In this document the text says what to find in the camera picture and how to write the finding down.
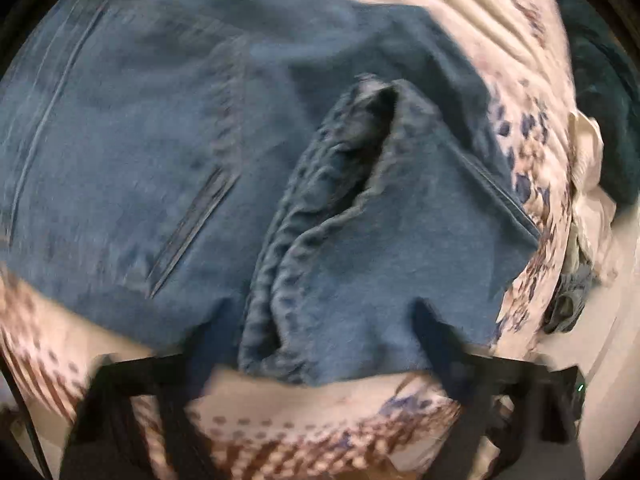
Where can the white headboard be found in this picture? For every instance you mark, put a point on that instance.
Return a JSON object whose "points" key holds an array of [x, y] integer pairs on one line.
{"points": [[612, 350]]}

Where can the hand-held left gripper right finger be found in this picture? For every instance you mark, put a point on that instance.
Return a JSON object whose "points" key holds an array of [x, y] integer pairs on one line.
{"points": [[436, 340]]}

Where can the dark teal blanket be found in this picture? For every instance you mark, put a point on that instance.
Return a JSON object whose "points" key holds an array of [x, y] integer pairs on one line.
{"points": [[602, 85]]}

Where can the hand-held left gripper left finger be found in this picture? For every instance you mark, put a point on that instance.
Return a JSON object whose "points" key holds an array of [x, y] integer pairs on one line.
{"points": [[200, 365]]}

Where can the floral bed blanket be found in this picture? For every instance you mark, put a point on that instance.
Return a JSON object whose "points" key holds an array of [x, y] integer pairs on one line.
{"points": [[325, 425]]}

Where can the blue denim pants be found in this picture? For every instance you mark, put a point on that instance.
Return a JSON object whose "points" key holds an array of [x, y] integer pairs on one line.
{"points": [[150, 160]]}

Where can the crumpled light denim garment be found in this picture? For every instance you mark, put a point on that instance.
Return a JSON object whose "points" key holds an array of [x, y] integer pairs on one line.
{"points": [[570, 300]]}

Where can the white garment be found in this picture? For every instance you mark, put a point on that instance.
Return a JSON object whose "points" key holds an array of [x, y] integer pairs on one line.
{"points": [[592, 195]]}

